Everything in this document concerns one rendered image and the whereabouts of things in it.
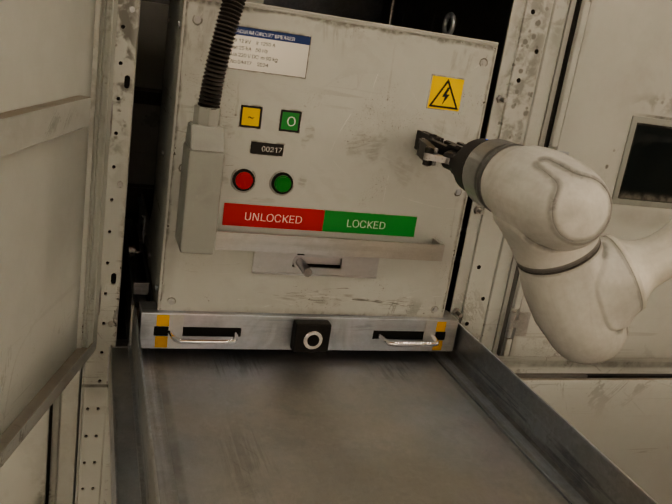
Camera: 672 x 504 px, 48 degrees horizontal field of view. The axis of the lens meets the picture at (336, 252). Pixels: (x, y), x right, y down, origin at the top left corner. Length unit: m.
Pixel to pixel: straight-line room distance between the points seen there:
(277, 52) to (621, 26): 0.59
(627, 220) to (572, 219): 0.66
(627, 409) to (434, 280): 0.56
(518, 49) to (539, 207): 0.53
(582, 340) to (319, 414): 0.39
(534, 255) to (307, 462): 0.39
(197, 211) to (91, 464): 0.52
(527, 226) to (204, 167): 0.43
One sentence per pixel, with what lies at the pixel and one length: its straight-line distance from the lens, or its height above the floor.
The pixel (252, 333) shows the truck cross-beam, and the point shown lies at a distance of 1.22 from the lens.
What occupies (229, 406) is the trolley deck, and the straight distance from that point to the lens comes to 1.09.
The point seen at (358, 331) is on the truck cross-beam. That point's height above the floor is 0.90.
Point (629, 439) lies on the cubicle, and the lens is 1.72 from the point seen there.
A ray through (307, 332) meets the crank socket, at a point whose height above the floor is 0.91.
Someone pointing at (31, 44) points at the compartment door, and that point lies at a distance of 0.94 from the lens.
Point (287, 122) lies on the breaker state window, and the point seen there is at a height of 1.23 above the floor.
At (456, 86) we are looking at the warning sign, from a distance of 1.23.
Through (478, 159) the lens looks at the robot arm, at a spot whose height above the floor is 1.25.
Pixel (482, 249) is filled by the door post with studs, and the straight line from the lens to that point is 1.36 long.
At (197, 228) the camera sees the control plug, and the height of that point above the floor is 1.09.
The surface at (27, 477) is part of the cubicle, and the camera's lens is 1.34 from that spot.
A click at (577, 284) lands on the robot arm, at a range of 0.91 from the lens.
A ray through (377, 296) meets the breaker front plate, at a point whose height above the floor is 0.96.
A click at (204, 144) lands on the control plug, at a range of 1.02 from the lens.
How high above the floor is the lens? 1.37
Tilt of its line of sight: 16 degrees down
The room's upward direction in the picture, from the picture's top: 9 degrees clockwise
